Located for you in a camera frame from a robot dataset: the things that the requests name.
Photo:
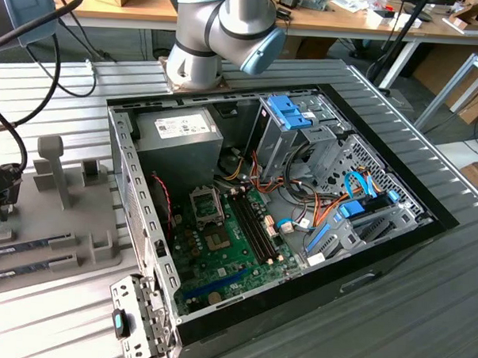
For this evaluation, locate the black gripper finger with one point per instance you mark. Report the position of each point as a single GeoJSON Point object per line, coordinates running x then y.
{"type": "Point", "coordinates": [5, 180]}

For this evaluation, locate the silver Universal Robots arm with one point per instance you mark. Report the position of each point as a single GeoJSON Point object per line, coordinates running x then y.
{"type": "Point", "coordinates": [238, 12]}

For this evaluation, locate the CPU socket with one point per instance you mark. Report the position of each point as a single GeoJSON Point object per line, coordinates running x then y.
{"type": "Point", "coordinates": [217, 238]}

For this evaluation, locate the grey parts rack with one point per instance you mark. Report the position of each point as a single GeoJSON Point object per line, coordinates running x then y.
{"type": "Point", "coordinates": [42, 222]}

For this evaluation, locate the dark RAM stick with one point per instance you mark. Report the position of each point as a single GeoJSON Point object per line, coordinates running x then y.
{"type": "Point", "coordinates": [22, 246]}
{"type": "Point", "coordinates": [21, 269]}

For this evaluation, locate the black case fan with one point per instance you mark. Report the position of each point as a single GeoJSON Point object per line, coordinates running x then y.
{"type": "Point", "coordinates": [160, 199]}

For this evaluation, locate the grey power supply unit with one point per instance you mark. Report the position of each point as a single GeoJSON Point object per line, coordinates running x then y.
{"type": "Point", "coordinates": [176, 164]}

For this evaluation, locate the black latch teal button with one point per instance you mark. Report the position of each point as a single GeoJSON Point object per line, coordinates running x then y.
{"type": "Point", "coordinates": [125, 325]}

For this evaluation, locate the long wooden desk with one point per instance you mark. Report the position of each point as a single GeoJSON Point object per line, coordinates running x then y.
{"type": "Point", "coordinates": [95, 10]}

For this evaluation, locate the blue expansion slot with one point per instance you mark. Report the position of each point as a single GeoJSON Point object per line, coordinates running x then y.
{"type": "Point", "coordinates": [218, 283]}

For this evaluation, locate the silver coin battery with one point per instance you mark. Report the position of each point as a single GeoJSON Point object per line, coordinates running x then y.
{"type": "Point", "coordinates": [216, 298]}

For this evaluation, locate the green motherboard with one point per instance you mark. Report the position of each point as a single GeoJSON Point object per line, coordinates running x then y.
{"type": "Point", "coordinates": [235, 274]}

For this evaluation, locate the black RAM slot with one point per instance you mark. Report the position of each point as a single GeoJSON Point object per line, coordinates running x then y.
{"type": "Point", "coordinates": [250, 229]}
{"type": "Point", "coordinates": [263, 225]}
{"type": "Point", "coordinates": [254, 228]}
{"type": "Point", "coordinates": [258, 226]}

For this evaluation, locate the beige board connector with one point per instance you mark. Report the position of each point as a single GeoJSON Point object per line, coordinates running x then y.
{"type": "Point", "coordinates": [270, 226]}

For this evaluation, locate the blue drive latch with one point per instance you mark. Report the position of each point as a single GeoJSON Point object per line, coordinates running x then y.
{"type": "Point", "coordinates": [289, 114]}

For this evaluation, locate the black open PC case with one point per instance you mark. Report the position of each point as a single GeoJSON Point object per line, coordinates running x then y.
{"type": "Point", "coordinates": [297, 308]}

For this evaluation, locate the white barcode sticker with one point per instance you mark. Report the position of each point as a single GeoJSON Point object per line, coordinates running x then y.
{"type": "Point", "coordinates": [316, 259]}

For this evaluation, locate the grey disk bay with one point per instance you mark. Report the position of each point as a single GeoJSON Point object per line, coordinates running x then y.
{"type": "Point", "coordinates": [341, 237]}

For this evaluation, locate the blue disk carrier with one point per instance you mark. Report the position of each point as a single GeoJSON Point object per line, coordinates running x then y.
{"type": "Point", "coordinates": [352, 211]}

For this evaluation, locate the white paper box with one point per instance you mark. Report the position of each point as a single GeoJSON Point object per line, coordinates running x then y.
{"type": "Point", "coordinates": [379, 19]}

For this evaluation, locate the black stand pole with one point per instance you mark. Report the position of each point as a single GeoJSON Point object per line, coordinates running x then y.
{"type": "Point", "coordinates": [404, 27]}

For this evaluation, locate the large flat cardboard box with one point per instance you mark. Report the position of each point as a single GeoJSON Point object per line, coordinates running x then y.
{"type": "Point", "coordinates": [438, 69]}

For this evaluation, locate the small cardboard box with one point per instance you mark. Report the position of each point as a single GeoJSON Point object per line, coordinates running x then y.
{"type": "Point", "coordinates": [477, 173]}

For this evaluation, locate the open cardboard box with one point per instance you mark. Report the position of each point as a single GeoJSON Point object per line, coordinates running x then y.
{"type": "Point", "coordinates": [468, 16]}

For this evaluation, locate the grey card retainer bracket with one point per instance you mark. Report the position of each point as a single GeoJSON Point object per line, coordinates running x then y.
{"type": "Point", "coordinates": [153, 314]}

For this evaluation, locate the aluminium profile frame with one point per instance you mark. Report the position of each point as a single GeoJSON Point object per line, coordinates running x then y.
{"type": "Point", "coordinates": [454, 82]}

